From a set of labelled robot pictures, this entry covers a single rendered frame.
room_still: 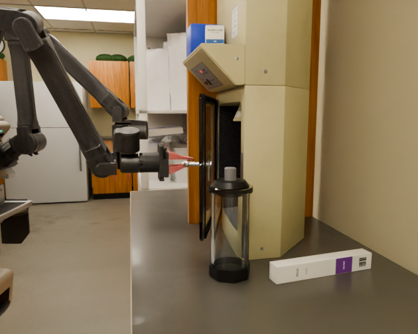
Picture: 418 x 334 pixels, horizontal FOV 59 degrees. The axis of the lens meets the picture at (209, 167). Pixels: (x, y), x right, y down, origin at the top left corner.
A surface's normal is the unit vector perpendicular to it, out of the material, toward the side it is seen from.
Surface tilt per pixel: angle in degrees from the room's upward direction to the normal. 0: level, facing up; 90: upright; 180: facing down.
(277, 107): 90
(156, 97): 95
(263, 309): 0
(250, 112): 90
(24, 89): 91
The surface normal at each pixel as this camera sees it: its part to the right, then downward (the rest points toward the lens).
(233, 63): 0.21, 0.14
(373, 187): -0.98, 0.03
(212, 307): 0.00, -0.99
